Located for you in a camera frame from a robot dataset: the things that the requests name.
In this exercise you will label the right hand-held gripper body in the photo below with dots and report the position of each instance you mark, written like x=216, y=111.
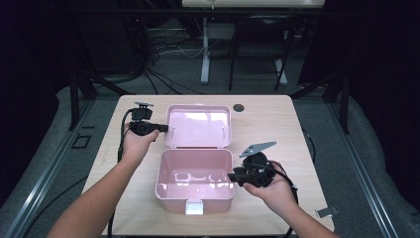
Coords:
x=259, y=172

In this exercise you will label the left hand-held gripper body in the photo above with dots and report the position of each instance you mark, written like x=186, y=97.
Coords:
x=142, y=125

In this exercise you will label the pink storage box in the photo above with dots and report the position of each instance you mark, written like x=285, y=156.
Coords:
x=198, y=172

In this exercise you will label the person's left hand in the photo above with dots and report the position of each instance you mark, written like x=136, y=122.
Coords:
x=135, y=147

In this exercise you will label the person's right hand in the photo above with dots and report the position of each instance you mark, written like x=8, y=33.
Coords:
x=279, y=195

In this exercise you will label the black round table grommet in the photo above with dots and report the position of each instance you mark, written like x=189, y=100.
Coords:
x=238, y=107

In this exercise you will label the metal table clip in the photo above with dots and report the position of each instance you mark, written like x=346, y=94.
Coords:
x=327, y=211

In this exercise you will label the white desk leg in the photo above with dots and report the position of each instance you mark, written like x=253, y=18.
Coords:
x=280, y=71
x=205, y=59

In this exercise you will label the black chair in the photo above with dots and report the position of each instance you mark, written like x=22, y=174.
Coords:
x=261, y=36

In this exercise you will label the white background desk top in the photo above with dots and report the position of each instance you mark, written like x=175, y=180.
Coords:
x=257, y=3

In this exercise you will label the black frame post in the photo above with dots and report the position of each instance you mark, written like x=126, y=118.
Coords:
x=74, y=102
x=344, y=105

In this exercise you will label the aluminium floor rail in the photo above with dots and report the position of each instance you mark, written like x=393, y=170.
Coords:
x=43, y=180
x=361, y=172

